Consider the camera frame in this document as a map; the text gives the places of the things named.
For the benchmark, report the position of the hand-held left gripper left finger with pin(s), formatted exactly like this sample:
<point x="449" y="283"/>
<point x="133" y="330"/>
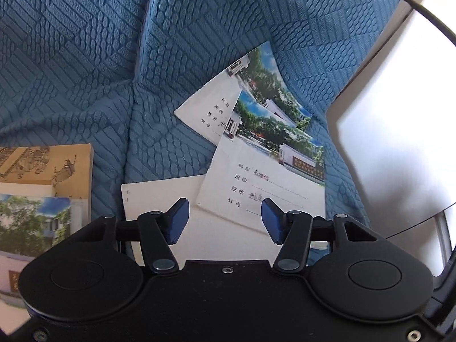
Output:
<point x="177" y="221"/>

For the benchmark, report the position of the black curved tube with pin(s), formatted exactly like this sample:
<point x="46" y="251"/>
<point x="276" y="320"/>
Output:
<point x="433" y="17"/>

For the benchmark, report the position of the photo cover notebook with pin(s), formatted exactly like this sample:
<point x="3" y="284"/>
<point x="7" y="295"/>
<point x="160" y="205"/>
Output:
<point x="249" y="185"/>
<point x="210" y="110"/>
<point x="35" y="228"/>

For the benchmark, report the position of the white paper sheet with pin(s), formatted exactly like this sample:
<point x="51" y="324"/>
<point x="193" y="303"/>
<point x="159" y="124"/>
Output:
<point x="213" y="235"/>

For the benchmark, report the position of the blue textured sofa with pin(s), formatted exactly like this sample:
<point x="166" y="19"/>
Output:
<point x="89" y="60"/>

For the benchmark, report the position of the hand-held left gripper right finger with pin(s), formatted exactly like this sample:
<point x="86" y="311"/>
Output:
<point x="271" y="221"/>

